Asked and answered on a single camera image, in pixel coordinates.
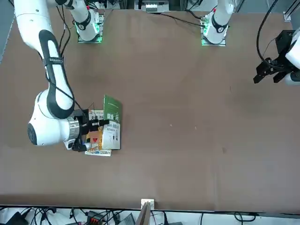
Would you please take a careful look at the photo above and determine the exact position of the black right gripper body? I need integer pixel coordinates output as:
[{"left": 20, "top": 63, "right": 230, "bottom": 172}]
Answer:
[{"left": 78, "top": 109, "right": 92, "bottom": 142}]

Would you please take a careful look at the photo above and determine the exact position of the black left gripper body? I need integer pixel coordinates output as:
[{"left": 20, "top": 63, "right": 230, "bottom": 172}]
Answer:
[{"left": 275, "top": 30, "right": 295, "bottom": 63}]

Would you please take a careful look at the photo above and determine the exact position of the green book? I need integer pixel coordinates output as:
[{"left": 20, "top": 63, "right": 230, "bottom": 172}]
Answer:
[{"left": 102, "top": 94, "right": 123, "bottom": 150}]

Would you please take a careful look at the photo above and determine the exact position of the orange cartoon book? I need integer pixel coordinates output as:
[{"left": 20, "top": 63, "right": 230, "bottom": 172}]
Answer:
[{"left": 84, "top": 109, "right": 113, "bottom": 157}]

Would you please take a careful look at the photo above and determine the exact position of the black hub with red ports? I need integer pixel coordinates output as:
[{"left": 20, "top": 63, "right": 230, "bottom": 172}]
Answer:
[{"left": 85, "top": 210, "right": 105, "bottom": 225}]

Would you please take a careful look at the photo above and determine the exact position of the grey power adapter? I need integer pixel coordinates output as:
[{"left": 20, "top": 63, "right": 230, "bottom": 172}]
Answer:
[{"left": 122, "top": 212, "right": 136, "bottom": 225}]

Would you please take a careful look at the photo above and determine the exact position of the black power adapter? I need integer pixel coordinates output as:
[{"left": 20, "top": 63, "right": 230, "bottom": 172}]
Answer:
[{"left": 6, "top": 211, "right": 27, "bottom": 225}]

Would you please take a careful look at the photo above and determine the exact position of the white power strip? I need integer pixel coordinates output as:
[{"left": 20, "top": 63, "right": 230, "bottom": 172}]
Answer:
[{"left": 142, "top": 0, "right": 170, "bottom": 12}]

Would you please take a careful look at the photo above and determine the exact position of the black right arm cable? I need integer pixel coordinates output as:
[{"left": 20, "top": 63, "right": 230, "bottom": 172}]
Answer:
[{"left": 45, "top": 0, "right": 96, "bottom": 112}]

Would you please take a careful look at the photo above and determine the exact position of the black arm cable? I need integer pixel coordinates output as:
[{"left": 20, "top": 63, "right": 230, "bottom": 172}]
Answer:
[
  {"left": 256, "top": 0, "right": 285, "bottom": 71},
  {"left": 45, "top": 0, "right": 96, "bottom": 112}
]

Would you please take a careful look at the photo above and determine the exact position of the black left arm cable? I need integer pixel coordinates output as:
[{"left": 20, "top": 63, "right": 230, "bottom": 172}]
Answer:
[{"left": 256, "top": 0, "right": 285, "bottom": 71}]

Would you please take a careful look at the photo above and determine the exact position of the white table edge bracket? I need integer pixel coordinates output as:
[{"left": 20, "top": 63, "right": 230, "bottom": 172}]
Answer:
[{"left": 140, "top": 198, "right": 155, "bottom": 209}]

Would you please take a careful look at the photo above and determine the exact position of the black cable across table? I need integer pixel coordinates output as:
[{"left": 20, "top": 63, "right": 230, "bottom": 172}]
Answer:
[{"left": 146, "top": 11, "right": 204, "bottom": 26}]

